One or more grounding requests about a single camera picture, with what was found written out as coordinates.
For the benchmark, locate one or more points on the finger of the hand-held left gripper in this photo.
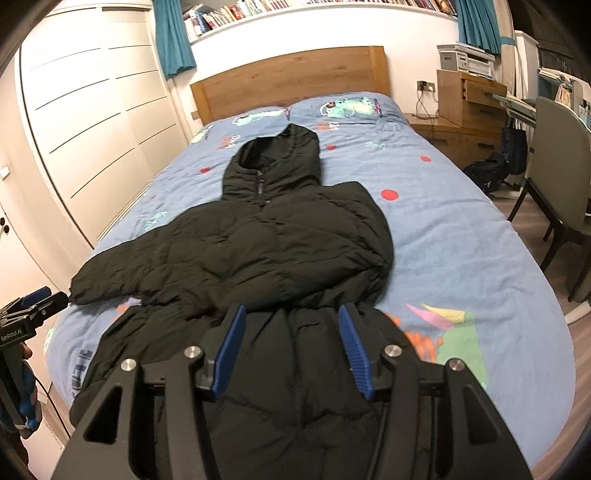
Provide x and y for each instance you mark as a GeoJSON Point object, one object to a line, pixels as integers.
{"type": "Point", "coordinates": [34, 294]}
{"type": "Point", "coordinates": [48, 305]}

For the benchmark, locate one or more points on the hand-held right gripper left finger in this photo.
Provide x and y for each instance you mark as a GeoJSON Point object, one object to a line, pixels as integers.
{"type": "Point", "coordinates": [228, 350]}

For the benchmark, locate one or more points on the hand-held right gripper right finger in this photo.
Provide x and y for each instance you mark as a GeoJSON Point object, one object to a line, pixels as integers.
{"type": "Point", "coordinates": [355, 355]}

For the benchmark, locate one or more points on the black puffer jacket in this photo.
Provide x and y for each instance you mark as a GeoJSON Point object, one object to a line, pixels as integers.
{"type": "Point", "coordinates": [277, 240]}

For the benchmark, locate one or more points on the person's left hand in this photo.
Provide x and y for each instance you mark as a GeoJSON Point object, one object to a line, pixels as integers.
{"type": "Point", "coordinates": [31, 397]}

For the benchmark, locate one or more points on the white door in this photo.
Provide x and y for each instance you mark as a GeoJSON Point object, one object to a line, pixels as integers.
{"type": "Point", "coordinates": [27, 207]}

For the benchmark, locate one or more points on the bed with blue cartoon sheet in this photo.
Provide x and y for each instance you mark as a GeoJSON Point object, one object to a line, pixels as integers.
{"type": "Point", "coordinates": [461, 240]}

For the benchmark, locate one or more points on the white wardrobe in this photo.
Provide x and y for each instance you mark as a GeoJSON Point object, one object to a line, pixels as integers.
{"type": "Point", "coordinates": [101, 115]}

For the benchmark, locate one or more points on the black backpack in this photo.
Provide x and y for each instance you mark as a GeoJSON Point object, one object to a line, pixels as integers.
{"type": "Point", "coordinates": [487, 173]}

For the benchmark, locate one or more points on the blue printed pillow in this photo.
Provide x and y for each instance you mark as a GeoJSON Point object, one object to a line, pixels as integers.
{"type": "Point", "coordinates": [351, 108]}
{"type": "Point", "coordinates": [249, 121]}

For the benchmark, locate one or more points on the wooden nightstand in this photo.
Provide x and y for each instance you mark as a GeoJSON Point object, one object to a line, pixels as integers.
{"type": "Point", "coordinates": [457, 138]}

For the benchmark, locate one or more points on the dark blue hanging bag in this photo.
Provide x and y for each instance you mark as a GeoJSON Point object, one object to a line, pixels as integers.
{"type": "Point", "coordinates": [515, 150]}

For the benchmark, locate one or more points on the wooden headboard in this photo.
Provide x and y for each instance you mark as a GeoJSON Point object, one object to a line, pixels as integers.
{"type": "Point", "coordinates": [277, 78]}

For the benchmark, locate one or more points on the wooden drawer cabinet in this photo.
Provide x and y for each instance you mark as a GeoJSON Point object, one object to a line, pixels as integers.
{"type": "Point", "coordinates": [466, 99]}

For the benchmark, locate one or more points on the grey chair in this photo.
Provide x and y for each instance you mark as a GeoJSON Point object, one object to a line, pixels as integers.
{"type": "Point", "coordinates": [561, 152]}

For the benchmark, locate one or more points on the teal curtain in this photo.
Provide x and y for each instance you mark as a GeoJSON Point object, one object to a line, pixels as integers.
{"type": "Point", "coordinates": [478, 25]}
{"type": "Point", "coordinates": [171, 37]}

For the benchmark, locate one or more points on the glass desk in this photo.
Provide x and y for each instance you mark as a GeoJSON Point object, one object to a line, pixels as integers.
{"type": "Point", "coordinates": [517, 104]}

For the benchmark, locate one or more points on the white printer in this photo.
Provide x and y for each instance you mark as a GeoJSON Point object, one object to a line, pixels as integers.
{"type": "Point", "coordinates": [466, 60]}

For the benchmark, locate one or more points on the row of books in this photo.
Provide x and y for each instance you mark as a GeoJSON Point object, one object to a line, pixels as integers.
{"type": "Point", "coordinates": [258, 10]}

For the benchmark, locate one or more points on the white wall switch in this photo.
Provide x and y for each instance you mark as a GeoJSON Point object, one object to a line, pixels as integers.
{"type": "Point", "coordinates": [3, 171]}

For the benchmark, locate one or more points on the wall socket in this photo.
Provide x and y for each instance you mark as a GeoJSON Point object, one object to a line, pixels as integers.
{"type": "Point", "coordinates": [426, 86]}

